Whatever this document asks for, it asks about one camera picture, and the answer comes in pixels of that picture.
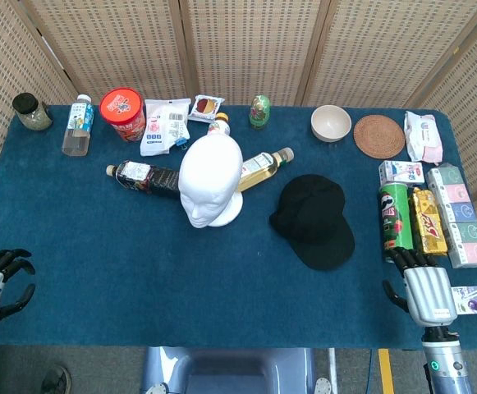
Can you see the yellow snack package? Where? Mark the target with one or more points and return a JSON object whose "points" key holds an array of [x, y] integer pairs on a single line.
{"points": [[429, 223]]}

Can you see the pastel tissue multipack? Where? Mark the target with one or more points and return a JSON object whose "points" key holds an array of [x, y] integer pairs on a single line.
{"points": [[460, 213]]}

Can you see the woven bamboo folding screen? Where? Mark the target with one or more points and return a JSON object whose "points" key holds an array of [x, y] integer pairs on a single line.
{"points": [[246, 45]]}

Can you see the white foam mannequin head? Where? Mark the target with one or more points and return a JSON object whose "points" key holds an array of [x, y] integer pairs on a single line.
{"points": [[209, 172]]}

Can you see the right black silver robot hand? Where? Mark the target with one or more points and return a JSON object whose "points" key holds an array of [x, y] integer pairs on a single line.
{"points": [[429, 291]]}

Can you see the yellow oil bottle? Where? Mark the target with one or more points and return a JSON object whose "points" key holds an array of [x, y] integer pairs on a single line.
{"points": [[260, 166]]}

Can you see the white blue milk carton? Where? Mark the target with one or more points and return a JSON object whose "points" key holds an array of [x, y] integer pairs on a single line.
{"points": [[400, 172]]}

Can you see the white plastic food bag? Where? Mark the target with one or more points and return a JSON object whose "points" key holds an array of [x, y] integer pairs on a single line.
{"points": [[160, 127]]}

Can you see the black baseball cap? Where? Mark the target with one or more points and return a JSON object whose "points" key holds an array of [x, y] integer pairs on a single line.
{"points": [[314, 217]]}

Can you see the beige bowl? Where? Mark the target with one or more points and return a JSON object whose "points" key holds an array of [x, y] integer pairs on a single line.
{"points": [[331, 123]]}

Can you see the glass jar black lid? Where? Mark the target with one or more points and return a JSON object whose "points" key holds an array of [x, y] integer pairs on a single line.
{"points": [[33, 115]]}

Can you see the small purple drink carton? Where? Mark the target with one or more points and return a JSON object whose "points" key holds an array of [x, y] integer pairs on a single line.
{"points": [[474, 300]]}

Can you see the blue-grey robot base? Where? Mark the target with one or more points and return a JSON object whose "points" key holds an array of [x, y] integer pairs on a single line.
{"points": [[230, 371]]}

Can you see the red instant noodle cup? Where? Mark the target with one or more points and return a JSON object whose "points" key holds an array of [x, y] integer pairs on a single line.
{"points": [[122, 108]]}

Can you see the small red yellow snack packet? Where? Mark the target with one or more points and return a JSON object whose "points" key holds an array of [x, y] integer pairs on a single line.
{"points": [[206, 107]]}

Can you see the clear water bottle blue label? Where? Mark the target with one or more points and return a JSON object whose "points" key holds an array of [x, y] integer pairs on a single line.
{"points": [[78, 127]]}

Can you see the blue table cloth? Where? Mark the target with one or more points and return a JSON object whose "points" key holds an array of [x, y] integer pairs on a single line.
{"points": [[139, 267]]}

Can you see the dark soy sauce bottle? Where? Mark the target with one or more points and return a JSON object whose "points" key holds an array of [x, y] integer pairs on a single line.
{"points": [[148, 178]]}

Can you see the black shoe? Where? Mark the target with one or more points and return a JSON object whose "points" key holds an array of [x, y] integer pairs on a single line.
{"points": [[56, 379]]}

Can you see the round woven rattan coaster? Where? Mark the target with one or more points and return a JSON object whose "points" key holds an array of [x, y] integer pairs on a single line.
{"points": [[379, 136]]}

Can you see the white pink wet wipes pack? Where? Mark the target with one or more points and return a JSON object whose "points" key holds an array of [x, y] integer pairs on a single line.
{"points": [[423, 137]]}

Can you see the small bottle yellow cap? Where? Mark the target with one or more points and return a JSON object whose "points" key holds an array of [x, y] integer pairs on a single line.
{"points": [[219, 126]]}

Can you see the green Pringles can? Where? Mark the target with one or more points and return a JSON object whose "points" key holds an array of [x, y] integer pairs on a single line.
{"points": [[395, 217]]}

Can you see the green matryoshka doll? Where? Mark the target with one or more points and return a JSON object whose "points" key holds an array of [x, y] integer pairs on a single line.
{"points": [[260, 113]]}

